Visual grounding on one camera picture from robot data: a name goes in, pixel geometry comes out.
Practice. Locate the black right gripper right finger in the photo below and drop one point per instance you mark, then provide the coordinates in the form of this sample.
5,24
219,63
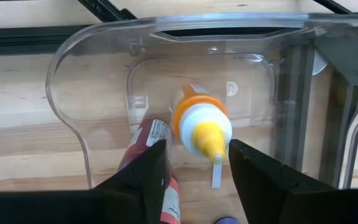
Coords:
263,186

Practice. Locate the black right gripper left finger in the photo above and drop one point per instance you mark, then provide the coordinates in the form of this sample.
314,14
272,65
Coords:
135,193

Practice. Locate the purple food colouring bottle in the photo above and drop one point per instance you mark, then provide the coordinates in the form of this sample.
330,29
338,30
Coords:
227,221

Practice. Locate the red food colouring bottle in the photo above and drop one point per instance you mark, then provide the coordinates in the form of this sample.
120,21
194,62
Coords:
154,133

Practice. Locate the yellow food colouring bottle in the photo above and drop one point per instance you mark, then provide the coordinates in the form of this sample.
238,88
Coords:
204,124

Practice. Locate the clear plastic bin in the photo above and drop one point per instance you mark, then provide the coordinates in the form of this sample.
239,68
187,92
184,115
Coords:
89,77

